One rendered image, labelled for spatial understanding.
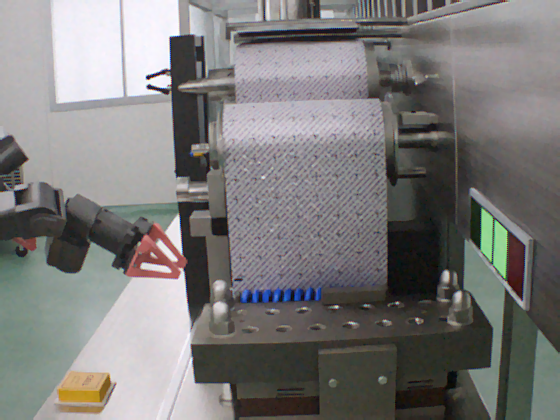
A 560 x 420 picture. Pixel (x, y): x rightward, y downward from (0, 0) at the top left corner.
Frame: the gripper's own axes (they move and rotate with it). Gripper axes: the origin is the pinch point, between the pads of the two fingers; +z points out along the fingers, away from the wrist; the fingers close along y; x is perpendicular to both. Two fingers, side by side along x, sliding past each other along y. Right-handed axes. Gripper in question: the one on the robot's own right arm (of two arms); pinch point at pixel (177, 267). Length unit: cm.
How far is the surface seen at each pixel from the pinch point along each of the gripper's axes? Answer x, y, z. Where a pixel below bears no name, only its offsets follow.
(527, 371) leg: 7, -13, 67
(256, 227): 11.3, 0.3, 7.7
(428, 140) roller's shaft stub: 34.8, -4.2, 25.2
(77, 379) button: -21.3, 9.5, -6.5
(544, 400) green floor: -34, -145, 153
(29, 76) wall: -91, -557, -227
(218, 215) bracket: 8.5, -7.0, 2.0
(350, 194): 22.1, 0.4, 17.6
